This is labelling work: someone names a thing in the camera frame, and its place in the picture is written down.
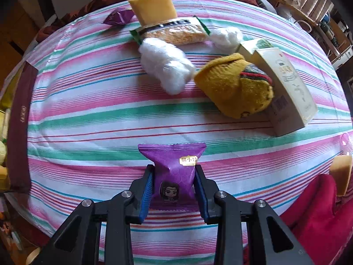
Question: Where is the white cotton ball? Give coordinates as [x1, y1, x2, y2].
[209, 26, 244, 54]

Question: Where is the striped bed sheet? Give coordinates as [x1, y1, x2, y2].
[6, 0, 352, 246]

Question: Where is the yellow knitted sock bundle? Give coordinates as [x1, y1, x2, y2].
[194, 53, 274, 119]

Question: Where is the purple snack packet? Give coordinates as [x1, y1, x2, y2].
[103, 8, 135, 26]
[138, 143, 207, 212]

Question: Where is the yellow sponge block right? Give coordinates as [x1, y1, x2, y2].
[329, 155, 352, 197]

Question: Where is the red pink quilt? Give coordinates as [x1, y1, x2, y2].
[242, 173, 353, 265]

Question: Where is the green white small box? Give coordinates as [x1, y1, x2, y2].
[238, 38, 273, 59]

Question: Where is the white plush ball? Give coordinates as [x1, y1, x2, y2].
[0, 141, 7, 165]

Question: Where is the yellow sponge block in box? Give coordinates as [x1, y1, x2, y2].
[0, 166, 10, 192]

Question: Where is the wooden side desk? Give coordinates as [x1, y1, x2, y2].
[267, 0, 352, 68]

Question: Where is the pink plastic hair roller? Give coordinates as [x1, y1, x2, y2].
[340, 133, 353, 155]

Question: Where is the beige tea box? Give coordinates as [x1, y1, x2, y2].
[251, 47, 318, 136]

